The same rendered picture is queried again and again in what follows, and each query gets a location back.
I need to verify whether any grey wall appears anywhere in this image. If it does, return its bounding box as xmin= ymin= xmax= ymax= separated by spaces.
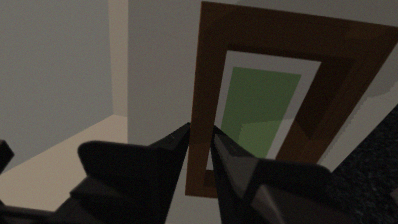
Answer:
xmin=127 ymin=0 xmax=398 ymax=224

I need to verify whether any brown picture frame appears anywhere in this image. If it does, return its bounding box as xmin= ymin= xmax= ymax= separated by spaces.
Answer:
xmin=185 ymin=1 xmax=398 ymax=198

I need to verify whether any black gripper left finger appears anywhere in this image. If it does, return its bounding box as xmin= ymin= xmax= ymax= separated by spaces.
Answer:
xmin=78 ymin=122 xmax=191 ymax=224

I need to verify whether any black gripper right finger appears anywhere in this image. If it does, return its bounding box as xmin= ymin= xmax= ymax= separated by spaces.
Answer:
xmin=210 ymin=125 xmax=332 ymax=224

